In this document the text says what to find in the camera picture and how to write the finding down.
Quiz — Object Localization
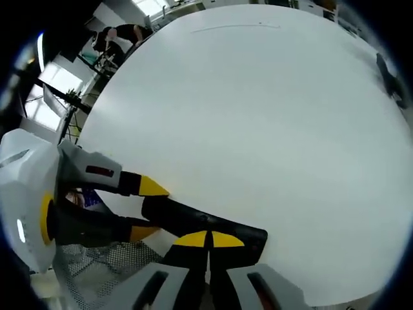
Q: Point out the black tripod stand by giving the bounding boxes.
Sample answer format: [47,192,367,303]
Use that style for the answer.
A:
[30,76,96,146]

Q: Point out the black remote control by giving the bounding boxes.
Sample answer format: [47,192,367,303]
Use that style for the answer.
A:
[141,194,269,269]

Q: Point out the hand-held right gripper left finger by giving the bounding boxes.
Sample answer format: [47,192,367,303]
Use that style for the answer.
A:
[103,231,209,310]

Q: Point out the black headset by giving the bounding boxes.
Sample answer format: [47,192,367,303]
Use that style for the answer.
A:
[375,52,408,110]

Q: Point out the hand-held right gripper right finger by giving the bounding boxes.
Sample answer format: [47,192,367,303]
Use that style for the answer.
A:
[208,231,310,310]

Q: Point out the blue patterned cloth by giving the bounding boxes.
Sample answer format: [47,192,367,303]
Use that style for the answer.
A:
[80,189,109,212]

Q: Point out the grey mesh chair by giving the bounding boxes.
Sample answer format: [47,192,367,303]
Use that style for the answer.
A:
[53,240,166,310]

